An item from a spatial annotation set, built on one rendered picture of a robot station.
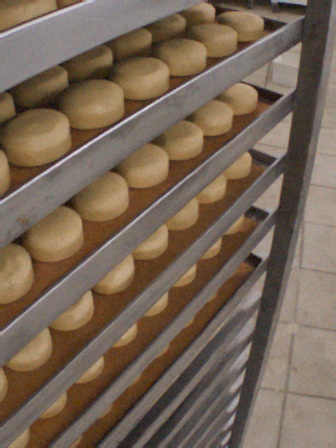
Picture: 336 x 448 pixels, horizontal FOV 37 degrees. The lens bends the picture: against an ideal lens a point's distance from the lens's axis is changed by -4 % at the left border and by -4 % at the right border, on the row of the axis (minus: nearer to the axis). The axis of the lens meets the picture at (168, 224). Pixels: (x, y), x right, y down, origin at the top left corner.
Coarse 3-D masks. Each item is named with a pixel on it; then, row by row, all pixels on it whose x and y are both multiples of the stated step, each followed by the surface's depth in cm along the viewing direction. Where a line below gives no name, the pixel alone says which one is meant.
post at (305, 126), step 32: (320, 0) 49; (320, 32) 51; (320, 64) 53; (320, 96) 56; (320, 128) 61; (288, 160) 64; (288, 192) 66; (288, 224) 69; (288, 256) 73; (256, 320) 85; (256, 352) 90; (256, 384) 96
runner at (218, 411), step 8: (240, 384) 99; (232, 392) 100; (224, 400) 99; (232, 400) 98; (216, 408) 98; (224, 408) 96; (208, 416) 96; (216, 416) 93; (208, 424) 95; (200, 432) 94; (208, 432) 93; (192, 440) 92; (200, 440) 91
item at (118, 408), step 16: (240, 272) 76; (224, 288) 74; (208, 304) 71; (192, 320) 69; (208, 320) 69; (176, 336) 67; (192, 336) 67; (176, 352) 65; (160, 368) 63; (144, 384) 62; (128, 400) 60; (112, 416) 58; (96, 432) 56
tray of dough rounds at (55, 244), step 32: (224, 96) 56; (256, 96) 57; (192, 128) 51; (224, 128) 53; (128, 160) 47; (160, 160) 47; (192, 160) 50; (96, 192) 43; (128, 192) 46; (160, 192) 46; (64, 224) 40; (96, 224) 43; (0, 256) 37; (32, 256) 40; (64, 256) 40; (0, 288) 35; (32, 288) 38; (0, 320) 35
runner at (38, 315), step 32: (288, 96) 56; (256, 128) 52; (224, 160) 49; (192, 192) 46; (128, 224) 39; (160, 224) 43; (96, 256) 37; (64, 288) 36; (32, 320) 34; (0, 352) 32
